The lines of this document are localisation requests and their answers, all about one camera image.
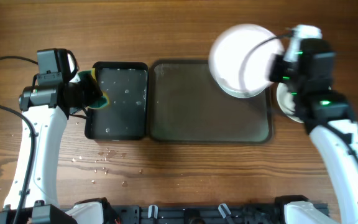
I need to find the green yellow sponge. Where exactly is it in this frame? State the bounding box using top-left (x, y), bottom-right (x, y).
top-left (78, 68), bottom-right (110, 110)

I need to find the white plate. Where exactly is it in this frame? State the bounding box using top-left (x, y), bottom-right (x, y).
top-left (276, 83), bottom-right (303, 123)
top-left (208, 24), bottom-right (284, 90)

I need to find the pale blue plate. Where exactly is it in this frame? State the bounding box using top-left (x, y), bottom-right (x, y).
top-left (216, 78), bottom-right (268, 99)

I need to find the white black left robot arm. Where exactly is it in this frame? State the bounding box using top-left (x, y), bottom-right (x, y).
top-left (0, 70), bottom-right (116, 223)

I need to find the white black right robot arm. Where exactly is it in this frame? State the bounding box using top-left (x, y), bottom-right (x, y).
top-left (270, 37), bottom-right (358, 223)

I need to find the black water tray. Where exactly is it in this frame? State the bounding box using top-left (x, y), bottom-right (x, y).
top-left (85, 62), bottom-right (149, 141)

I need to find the brown serving tray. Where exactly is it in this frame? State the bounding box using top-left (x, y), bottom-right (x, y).
top-left (147, 59), bottom-right (273, 144)

